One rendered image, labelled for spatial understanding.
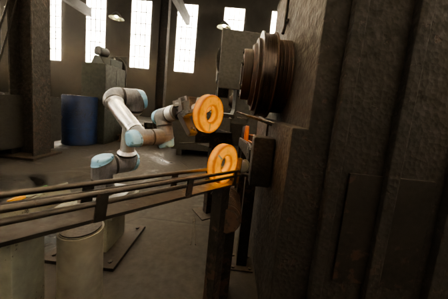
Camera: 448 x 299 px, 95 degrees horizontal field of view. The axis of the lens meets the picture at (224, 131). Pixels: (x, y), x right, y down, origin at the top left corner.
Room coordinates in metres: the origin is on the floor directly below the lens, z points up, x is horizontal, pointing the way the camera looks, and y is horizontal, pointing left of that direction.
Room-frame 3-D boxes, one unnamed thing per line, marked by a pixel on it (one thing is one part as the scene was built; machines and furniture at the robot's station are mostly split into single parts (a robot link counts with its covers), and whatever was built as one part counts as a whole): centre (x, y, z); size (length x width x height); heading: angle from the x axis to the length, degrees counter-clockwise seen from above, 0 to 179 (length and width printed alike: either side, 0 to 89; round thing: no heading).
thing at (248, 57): (1.21, -0.09, 1.11); 0.28 x 0.06 x 0.28; 178
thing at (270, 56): (1.21, -0.19, 1.11); 0.47 x 0.06 x 0.47; 178
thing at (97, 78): (4.18, 2.46, 0.75); 0.70 x 0.48 x 1.50; 178
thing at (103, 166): (1.19, 0.70, 0.50); 0.13 x 0.12 x 0.14; 139
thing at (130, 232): (1.19, 0.71, 0.13); 0.40 x 0.40 x 0.26; 88
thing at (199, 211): (1.71, 0.09, 0.36); 0.26 x 0.20 x 0.72; 33
